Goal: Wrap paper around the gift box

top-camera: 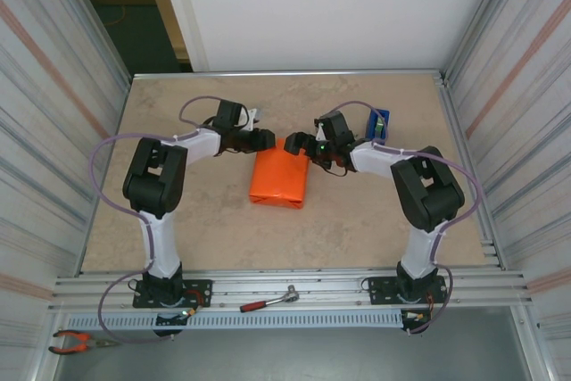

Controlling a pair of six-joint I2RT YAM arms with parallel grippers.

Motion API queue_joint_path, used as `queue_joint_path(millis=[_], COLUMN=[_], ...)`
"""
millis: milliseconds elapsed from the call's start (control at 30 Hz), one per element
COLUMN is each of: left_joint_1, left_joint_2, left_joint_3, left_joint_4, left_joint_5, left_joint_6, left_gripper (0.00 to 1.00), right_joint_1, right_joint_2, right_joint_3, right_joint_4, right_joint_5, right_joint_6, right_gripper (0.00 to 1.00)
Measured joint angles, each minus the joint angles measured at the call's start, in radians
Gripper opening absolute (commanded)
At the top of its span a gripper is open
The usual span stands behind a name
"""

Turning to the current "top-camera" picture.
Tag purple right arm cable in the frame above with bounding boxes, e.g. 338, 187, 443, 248
319, 100, 485, 336

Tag white slotted cable duct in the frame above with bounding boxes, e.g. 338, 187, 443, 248
64, 309, 405, 331

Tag beige door frame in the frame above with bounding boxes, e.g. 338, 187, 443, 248
137, 0, 191, 63

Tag slanted aluminium frame rail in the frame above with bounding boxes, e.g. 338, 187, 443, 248
434, 70, 508, 271

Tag orange wrapping paper sheet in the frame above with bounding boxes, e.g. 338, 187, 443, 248
248, 137, 310, 211

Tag wide aluminium frame rail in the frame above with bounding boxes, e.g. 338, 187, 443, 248
47, 268, 534, 311

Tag red-handled ratchet wrench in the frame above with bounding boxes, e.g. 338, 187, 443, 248
239, 284, 302, 314

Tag blue tape dispenser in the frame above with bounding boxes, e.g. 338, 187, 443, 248
365, 107, 392, 145

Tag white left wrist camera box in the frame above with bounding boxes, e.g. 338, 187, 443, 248
243, 106, 263, 133

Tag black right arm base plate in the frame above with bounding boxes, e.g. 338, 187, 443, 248
368, 274, 450, 306

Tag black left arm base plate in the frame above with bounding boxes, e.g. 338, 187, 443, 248
132, 278, 213, 310

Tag thin aluminium frame rail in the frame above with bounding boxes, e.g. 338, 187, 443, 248
131, 69, 447, 84

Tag orange cord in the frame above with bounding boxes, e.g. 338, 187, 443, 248
103, 4, 125, 28

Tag orange-handled pliers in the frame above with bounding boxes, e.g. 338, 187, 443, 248
47, 329, 112, 355

